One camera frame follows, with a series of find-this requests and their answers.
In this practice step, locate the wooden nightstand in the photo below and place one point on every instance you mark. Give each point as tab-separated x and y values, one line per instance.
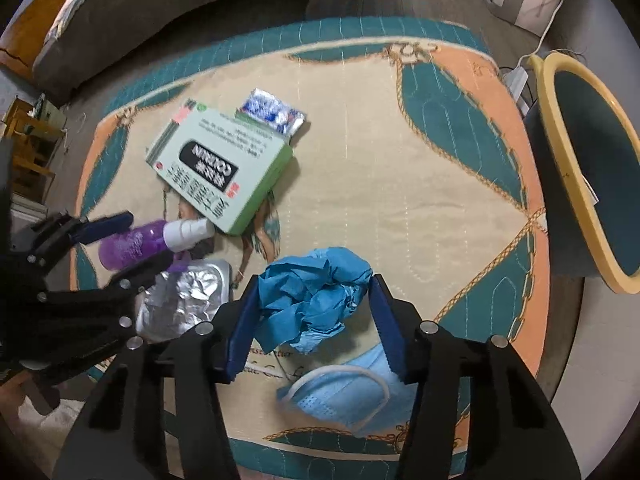
25	145

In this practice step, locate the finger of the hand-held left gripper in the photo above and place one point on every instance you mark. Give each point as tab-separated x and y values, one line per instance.
105	225
145	270

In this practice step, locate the blue white pill packet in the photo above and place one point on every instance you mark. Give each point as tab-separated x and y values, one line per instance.
270	115

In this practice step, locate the purple bottle with white cap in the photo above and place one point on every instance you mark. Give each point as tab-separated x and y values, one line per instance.
130	242

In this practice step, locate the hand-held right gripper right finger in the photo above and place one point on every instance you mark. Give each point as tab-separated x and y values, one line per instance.
392	335

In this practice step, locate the white power strip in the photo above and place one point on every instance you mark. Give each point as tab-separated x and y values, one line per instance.
516	81

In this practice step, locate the small bin with bottles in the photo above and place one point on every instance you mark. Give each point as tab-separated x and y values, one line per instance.
47	112

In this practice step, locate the green medicine box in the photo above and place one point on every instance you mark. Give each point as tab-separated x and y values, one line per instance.
220	170

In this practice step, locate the patterned quilted mat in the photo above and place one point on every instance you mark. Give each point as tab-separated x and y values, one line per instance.
375	170

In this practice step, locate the yellow-rimmed teal waste basket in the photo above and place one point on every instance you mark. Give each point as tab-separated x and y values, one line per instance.
595	170

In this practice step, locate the wooden bed frame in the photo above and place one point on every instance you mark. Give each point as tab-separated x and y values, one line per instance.
35	15

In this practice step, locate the light blue face mask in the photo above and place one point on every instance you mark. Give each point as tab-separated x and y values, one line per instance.
325	397

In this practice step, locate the silver foil tray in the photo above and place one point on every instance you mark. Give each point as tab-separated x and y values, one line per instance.
185	300

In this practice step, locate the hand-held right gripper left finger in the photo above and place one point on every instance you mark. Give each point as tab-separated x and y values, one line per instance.
240	340

